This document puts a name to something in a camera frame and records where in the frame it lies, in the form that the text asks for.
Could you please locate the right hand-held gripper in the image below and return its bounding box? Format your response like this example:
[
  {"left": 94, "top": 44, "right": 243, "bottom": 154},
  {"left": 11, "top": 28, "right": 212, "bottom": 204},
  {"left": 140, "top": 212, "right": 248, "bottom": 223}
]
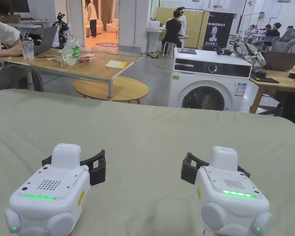
[{"left": 180, "top": 146, "right": 273, "bottom": 236}]

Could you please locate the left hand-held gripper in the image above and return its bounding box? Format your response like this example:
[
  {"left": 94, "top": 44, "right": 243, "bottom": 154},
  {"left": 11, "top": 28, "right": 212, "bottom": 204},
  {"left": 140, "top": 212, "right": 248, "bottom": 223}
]
[{"left": 5, "top": 144, "right": 106, "bottom": 236}]

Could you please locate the bed with pale green sheet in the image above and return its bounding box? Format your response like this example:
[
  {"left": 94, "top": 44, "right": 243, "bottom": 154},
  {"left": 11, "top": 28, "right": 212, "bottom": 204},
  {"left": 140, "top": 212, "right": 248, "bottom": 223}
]
[{"left": 0, "top": 89, "right": 295, "bottom": 236}]

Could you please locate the white washing machine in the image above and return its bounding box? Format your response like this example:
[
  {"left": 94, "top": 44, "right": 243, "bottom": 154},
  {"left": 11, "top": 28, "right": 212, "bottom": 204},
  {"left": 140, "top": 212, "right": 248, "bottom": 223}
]
[{"left": 168, "top": 47, "right": 252, "bottom": 113}]

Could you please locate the round low wooden table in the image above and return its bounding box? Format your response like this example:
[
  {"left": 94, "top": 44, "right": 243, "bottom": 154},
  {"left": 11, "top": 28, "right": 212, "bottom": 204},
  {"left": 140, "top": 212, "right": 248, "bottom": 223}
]
[{"left": 73, "top": 75, "right": 149, "bottom": 105}]

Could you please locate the long wooden table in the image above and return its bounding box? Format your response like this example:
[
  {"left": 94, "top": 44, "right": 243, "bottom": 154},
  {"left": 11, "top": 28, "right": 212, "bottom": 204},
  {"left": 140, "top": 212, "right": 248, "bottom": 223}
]
[{"left": 0, "top": 23, "right": 141, "bottom": 102}]

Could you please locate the wooden table with laptop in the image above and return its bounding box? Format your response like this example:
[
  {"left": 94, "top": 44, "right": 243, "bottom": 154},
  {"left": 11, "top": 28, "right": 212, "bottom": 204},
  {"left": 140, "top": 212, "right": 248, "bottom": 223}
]
[{"left": 229, "top": 40, "right": 295, "bottom": 117}]

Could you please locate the white round stool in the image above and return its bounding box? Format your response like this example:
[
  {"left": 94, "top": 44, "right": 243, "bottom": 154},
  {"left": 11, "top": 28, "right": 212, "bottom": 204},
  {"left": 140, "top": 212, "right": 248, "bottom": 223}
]
[{"left": 162, "top": 41, "right": 177, "bottom": 58}]

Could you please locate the small humanoid robot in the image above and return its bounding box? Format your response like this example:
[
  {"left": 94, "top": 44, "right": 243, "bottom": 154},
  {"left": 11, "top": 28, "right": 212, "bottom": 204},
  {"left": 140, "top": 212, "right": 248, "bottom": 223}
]
[{"left": 51, "top": 12, "right": 71, "bottom": 49}]

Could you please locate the black standing banner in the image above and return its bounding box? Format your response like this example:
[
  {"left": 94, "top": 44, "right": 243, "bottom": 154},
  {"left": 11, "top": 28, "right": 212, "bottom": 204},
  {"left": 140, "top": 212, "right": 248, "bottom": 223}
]
[{"left": 203, "top": 11, "right": 235, "bottom": 51}]

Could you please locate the pale sofa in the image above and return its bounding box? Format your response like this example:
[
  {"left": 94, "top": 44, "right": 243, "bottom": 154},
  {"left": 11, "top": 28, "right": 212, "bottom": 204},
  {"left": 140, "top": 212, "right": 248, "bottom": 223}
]
[{"left": 105, "top": 18, "right": 119, "bottom": 34}]

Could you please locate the white side table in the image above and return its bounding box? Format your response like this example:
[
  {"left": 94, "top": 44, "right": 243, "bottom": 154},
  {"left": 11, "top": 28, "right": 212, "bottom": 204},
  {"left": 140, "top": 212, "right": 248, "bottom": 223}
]
[{"left": 147, "top": 21, "right": 167, "bottom": 56}]

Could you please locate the group of people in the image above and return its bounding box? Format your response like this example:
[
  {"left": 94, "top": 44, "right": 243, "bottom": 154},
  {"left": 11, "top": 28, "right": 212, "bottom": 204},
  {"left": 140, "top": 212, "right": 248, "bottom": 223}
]
[{"left": 246, "top": 22, "right": 295, "bottom": 47}]

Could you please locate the grey office chair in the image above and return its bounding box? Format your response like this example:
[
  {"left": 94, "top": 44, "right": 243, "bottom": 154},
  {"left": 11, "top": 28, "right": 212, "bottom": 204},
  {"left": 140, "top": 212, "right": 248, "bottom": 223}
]
[{"left": 271, "top": 28, "right": 295, "bottom": 52}]

